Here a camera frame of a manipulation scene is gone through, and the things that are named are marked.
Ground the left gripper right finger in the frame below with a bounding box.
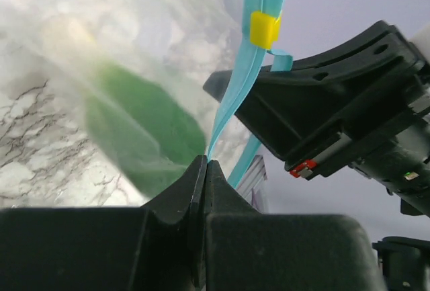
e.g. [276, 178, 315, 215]
[205, 161, 386, 290]

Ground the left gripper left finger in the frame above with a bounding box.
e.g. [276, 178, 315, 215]
[1, 156, 208, 290]

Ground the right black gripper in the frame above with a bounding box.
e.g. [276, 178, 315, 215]
[202, 20, 430, 218]

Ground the green leafy vegetable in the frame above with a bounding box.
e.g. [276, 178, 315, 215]
[85, 63, 206, 198]

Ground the clear zip top bag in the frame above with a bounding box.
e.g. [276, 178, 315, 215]
[1, 0, 292, 187]

